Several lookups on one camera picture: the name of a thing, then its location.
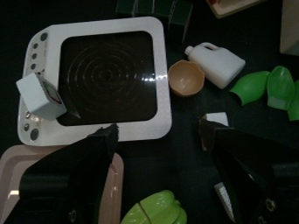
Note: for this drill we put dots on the white cube block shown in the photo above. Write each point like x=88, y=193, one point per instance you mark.
x=40, y=96

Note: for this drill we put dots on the white toy block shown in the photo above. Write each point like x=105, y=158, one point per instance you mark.
x=217, y=117

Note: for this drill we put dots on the white toy milk jug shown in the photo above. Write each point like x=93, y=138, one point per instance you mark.
x=217, y=65

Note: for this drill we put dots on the wooden toy tray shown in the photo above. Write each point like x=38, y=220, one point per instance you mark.
x=229, y=6

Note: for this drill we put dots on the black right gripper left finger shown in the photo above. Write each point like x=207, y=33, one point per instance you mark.
x=65, y=178

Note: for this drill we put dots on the light green toy pepper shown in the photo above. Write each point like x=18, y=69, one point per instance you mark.
x=157, y=210

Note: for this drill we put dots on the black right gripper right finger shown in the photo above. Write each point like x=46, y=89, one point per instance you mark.
x=252, y=172

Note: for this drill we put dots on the white toy induction stove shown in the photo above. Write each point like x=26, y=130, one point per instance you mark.
x=108, y=78

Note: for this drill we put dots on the pink plastic tray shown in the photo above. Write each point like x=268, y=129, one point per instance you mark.
x=14, y=169

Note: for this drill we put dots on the green toy leaf piece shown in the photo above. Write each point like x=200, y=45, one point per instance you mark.
x=293, y=105
x=280, y=87
x=251, y=87

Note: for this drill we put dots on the dark green toy box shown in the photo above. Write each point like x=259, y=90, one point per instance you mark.
x=163, y=8

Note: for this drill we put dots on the brown toy eggshell half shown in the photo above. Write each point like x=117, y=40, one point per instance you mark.
x=185, y=78

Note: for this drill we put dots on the beige toy box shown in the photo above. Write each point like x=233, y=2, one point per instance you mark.
x=289, y=27

